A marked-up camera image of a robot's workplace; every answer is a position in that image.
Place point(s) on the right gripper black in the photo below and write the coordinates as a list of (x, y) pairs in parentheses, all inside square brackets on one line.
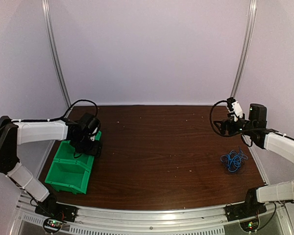
[(230, 122)]

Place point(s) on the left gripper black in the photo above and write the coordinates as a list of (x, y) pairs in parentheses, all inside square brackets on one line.
[(96, 150)]

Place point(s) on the green bin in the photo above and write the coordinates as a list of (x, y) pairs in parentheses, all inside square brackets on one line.
[(67, 154), (68, 176)]

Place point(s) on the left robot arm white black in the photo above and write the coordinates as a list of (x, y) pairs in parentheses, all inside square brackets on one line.
[(81, 135)]

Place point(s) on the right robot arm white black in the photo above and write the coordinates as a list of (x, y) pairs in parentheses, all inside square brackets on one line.
[(255, 126)]

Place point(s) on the left circuit board with LEDs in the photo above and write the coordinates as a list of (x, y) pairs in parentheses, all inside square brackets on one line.
[(52, 225)]

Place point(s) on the circuit board with leds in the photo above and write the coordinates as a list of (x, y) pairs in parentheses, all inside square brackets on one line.
[(52, 225), (249, 225)]

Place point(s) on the right circuit board with LEDs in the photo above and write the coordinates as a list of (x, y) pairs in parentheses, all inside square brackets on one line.
[(249, 225)]

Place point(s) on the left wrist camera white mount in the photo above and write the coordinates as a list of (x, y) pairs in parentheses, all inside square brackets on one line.
[(92, 136)]

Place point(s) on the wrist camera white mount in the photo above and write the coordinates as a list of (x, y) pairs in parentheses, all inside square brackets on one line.
[(234, 109), (92, 136)]

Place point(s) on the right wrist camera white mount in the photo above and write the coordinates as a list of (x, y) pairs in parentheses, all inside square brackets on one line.
[(234, 109)]

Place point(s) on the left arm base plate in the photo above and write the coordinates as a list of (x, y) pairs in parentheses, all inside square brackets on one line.
[(51, 208)]

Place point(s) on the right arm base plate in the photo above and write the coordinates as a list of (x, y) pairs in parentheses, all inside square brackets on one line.
[(243, 210)]

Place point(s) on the front aluminium rail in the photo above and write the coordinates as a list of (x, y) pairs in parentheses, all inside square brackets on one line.
[(199, 221)]

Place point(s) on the right aluminium frame post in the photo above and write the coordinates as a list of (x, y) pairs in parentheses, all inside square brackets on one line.
[(250, 23)]

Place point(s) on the aluminium frame post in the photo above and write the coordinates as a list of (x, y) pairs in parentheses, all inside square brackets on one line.
[(250, 23), (54, 52)]

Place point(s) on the left aluminium frame post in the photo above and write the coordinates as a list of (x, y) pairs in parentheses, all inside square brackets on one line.
[(54, 52)]

